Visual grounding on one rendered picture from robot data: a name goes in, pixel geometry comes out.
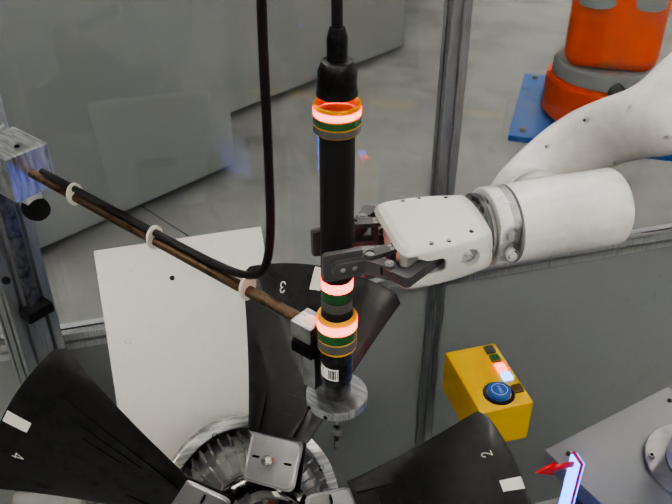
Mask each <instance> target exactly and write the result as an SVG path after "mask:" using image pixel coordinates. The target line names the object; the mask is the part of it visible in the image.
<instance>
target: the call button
mask: <svg viewBox="0 0 672 504"><path fill-rule="evenodd" d="M487 394H488V396H489V397H490V398H491V399H493V400H495V401H499V402H503V401H507V400H508V399H509V398H510V396H511V389H510V387H509V386H508V385H506V384H505V383H504V382H493V383H491V384H490V385H488V389H487Z"/></svg>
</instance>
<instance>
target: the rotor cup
mask: <svg viewBox="0 0 672 504"><path fill-rule="evenodd" d="M220 491H221V492H223V493H226V494H228V495H230V496H232V497H234V499H233V501H232V502H231V504H305V501H304V498H305V497H307V496H306V495H305V493H304V492H303V491H302V490H301V488H300V493H295V492H285V491H281V490H278V489H274V488H271V487H267V486H264V485H260V484H256V483H253V482H249V481H246V480H245V479H244V476H243V474H242V475H239V476H237V477H235V478H234V479H232V480H231V481H229V482H228V483H227V484H226V485H224V486H223V487H222V488H221V489H220ZM272 491H275V492H278V493H279V495H280V496H281V497H275V496H274V495H273V493H272Z"/></svg>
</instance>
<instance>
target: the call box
mask: <svg viewBox="0 0 672 504"><path fill-rule="evenodd" d="M489 345H492V346H493V347H494V349H495V350H496V353H498V355H499V356H500V358H501V359H502V361H501V362H504V364H505V365H506V367H507V371H510V373H511V374H512V376H513V380H508V381H504V380H503V379H502V377H501V376H500V373H501V372H498V371H497V369H496V368H495V366H494V364H496V363H492V362H491V360H490V358H489V355H491V354H488V355H487V354H486V352H485V351H484V349H483V347H484V346H489ZM496 353H493V354H496ZM501 362H497V363H501ZM493 382H504V383H505V384H506V385H508V386H509V387H510V386H511V385H513V384H518V383H520V381H519V380H518V378H517V377H516V375H515V374H514V372H513V371H512V369H511V368H510V366H509V365H508V363H507V362H506V360H505V359H504V357H503V356H502V354H501V353H500V351H499V350H498V348H497V347H496V345H495V344H488V345H483V346H478V347H472V348H467V349H462V350H457V351H452V352H447V353H446V354H445V363H444V373H443V383H442V388H443V390H444V392H445V393H446V395H447V397H448V399H449V401H450V403H451V404H452V406H453V408H454V410H455V412H456V414H457V415H458V417H459V419H460V421H461V420H463V419H464V418H466V417H468V416H469V415H471V414H473V413H474V412H476V411H478V412H481V413H484V414H486V415H487V416H488V417H489V418H490V419H491V421H492V422H493V424H494V425H495V426H496V428H497V429H498V431H499V432H500V434H501V436H502V437H503V439H504V440H505V442H508V441H512V440H517V439H521V438H525V437H526V436H527V432H528V427H529V422H530V417H531V412H532V407H533V401H532V399H531V398H530V396H529V395H528V393H527V392H526V390H525V389H524V387H523V386H522V384H521V383H520V384H521V386H522V387H523V389H524V392H521V393H516V394H515V393H514V392H513V390H512V389H511V387H510V389H511V396H510V398H509V399H508V400H507V401H503V402H499V401H495V400H493V399H491V398H490V397H489V396H488V394H487V389H488V385H490V384H491V383H493Z"/></svg>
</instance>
